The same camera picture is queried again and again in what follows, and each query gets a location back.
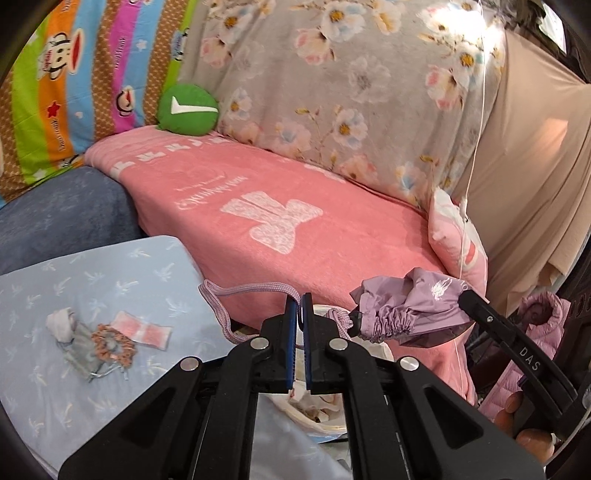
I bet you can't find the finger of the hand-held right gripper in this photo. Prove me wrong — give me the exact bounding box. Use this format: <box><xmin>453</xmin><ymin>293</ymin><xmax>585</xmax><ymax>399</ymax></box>
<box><xmin>457</xmin><ymin>291</ymin><xmax>513</xmax><ymax>344</ymax></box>

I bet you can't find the bin with white plastic liner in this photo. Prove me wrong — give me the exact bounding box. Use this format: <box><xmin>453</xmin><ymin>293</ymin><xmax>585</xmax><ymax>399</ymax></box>
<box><xmin>270</xmin><ymin>305</ymin><xmax>395</xmax><ymax>441</ymax></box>

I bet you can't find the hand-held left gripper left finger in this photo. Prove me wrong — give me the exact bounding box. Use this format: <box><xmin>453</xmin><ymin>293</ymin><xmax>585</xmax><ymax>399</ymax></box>
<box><xmin>58</xmin><ymin>293</ymin><xmax>298</xmax><ymax>480</ymax></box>

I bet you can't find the pink quilted jacket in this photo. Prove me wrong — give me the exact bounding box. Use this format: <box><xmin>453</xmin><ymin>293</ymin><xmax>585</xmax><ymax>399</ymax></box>
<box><xmin>478</xmin><ymin>291</ymin><xmax>578</xmax><ymax>416</ymax></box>

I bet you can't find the small grey drawstring pouch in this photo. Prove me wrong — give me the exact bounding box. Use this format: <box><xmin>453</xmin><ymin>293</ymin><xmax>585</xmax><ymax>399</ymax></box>
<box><xmin>58</xmin><ymin>323</ymin><xmax>127</xmax><ymax>384</ymax></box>

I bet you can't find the green round cushion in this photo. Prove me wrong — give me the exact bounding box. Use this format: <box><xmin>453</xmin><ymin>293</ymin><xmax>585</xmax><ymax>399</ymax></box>
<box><xmin>157</xmin><ymin>83</ymin><xmax>220</xmax><ymax>137</ymax></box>

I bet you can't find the orange scrunchie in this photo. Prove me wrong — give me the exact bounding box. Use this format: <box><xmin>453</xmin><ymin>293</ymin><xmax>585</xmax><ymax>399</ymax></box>
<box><xmin>90</xmin><ymin>323</ymin><xmax>137</xmax><ymax>365</ymax></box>

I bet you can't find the purple drawstring bag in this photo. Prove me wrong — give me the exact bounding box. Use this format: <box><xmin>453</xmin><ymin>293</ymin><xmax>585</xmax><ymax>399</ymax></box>
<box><xmin>198</xmin><ymin>267</ymin><xmax>472</xmax><ymax>348</ymax></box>

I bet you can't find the light blue palm print sheet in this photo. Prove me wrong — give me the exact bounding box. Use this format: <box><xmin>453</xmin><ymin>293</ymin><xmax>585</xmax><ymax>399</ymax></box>
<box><xmin>0</xmin><ymin>235</ymin><xmax>352</xmax><ymax>480</ymax></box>

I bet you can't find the white cable with switch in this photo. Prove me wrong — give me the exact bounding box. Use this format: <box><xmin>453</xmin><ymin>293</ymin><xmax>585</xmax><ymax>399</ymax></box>
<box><xmin>455</xmin><ymin>0</ymin><xmax>485</xmax><ymax>370</ymax></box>

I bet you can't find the person's right hand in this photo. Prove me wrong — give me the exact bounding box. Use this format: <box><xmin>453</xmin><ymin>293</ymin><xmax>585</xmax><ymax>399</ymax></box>
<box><xmin>492</xmin><ymin>390</ymin><xmax>557</xmax><ymax>462</ymax></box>

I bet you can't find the pink and white packet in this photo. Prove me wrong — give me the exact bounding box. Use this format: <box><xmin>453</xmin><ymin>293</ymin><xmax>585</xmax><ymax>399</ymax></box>
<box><xmin>111</xmin><ymin>311</ymin><xmax>174</xmax><ymax>352</ymax></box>

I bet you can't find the grey floral blanket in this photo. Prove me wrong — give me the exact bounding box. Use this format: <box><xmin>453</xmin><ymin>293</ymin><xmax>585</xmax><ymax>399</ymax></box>
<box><xmin>178</xmin><ymin>0</ymin><xmax>506</xmax><ymax>213</ymax></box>

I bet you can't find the pink pillow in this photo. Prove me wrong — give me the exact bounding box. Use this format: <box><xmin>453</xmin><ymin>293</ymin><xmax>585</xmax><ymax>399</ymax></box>
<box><xmin>427</xmin><ymin>187</ymin><xmax>490</xmax><ymax>296</ymax></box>

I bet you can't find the pink blanket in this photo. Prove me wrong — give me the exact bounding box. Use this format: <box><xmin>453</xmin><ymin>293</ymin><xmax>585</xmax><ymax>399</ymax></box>
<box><xmin>83</xmin><ymin>127</ymin><xmax>481</xmax><ymax>407</ymax></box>

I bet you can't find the striped cartoon print blanket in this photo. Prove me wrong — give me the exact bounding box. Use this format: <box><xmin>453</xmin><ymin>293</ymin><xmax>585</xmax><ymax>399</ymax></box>
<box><xmin>0</xmin><ymin>0</ymin><xmax>204</xmax><ymax>204</ymax></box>

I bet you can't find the crumpled white tissue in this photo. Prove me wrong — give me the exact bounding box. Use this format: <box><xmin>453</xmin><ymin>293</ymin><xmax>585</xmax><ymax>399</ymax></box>
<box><xmin>46</xmin><ymin>308</ymin><xmax>79</xmax><ymax>344</ymax></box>

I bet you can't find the blue-grey sofa cushion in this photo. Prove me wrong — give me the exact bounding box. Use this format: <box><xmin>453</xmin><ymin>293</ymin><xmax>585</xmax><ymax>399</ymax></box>
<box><xmin>0</xmin><ymin>166</ymin><xmax>141</xmax><ymax>278</ymax></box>

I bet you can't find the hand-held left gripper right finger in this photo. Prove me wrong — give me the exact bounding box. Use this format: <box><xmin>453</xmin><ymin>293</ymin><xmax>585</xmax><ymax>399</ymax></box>
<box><xmin>300</xmin><ymin>292</ymin><xmax>548</xmax><ymax>480</ymax></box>

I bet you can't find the beige cloth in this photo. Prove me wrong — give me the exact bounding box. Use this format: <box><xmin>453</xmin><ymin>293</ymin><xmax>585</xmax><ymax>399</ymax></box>
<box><xmin>450</xmin><ymin>28</ymin><xmax>591</xmax><ymax>319</ymax></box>

